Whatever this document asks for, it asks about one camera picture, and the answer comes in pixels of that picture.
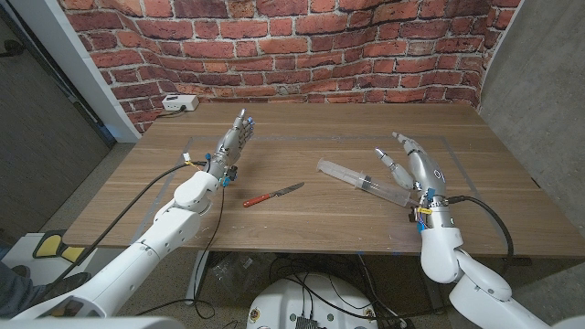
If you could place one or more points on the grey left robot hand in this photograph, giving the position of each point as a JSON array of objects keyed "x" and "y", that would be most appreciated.
[{"x": 230, "y": 146}]

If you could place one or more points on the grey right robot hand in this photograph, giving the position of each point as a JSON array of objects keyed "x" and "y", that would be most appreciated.
[{"x": 427, "y": 176}]

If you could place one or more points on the clear plastic syringe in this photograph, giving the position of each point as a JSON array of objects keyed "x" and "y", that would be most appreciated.
[{"x": 347, "y": 176}]

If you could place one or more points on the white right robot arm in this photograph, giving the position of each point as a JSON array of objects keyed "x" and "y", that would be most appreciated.
[{"x": 439, "y": 256}]

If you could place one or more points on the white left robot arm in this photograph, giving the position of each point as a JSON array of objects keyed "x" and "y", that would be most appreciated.
[{"x": 155, "y": 237}]

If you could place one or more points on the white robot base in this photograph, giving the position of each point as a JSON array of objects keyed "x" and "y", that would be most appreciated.
[{"x": 283, "y": 301}]

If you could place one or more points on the white power box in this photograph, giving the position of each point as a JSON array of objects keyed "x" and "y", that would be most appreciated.
[{"x": 178, "y": 102}]

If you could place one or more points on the brick print backdrop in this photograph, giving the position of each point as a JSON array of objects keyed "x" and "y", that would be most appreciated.
[{"x": 297, "y": 45}]

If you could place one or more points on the metal table leg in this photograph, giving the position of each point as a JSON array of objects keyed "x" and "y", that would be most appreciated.
[
  {"x": 198, "y": 274},
  {"x": 439, "y": 299}
]

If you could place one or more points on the clear plastic bag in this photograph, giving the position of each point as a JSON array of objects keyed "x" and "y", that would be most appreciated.
[{"x": 237, "y": 272}]

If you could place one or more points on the white pillar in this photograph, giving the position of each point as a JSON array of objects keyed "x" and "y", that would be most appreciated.
[{"x": 68, "y": 59}]

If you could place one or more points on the dark partition panel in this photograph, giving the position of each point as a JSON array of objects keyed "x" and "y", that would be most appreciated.
[{"x": 41, "y": 137}]

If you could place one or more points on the yellow and black foot pedal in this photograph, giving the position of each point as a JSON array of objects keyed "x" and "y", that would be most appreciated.
[{"x": 48, "y": 244}]

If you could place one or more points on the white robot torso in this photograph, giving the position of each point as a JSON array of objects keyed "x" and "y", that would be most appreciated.
[{"x": 91, "y": 324}]

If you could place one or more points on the person in dark jeans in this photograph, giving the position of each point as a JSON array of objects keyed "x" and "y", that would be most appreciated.
[{"x": 18, "y": 292}]

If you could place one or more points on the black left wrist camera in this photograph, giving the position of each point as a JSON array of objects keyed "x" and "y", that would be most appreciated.
[{"x": 230, "y": 173}]

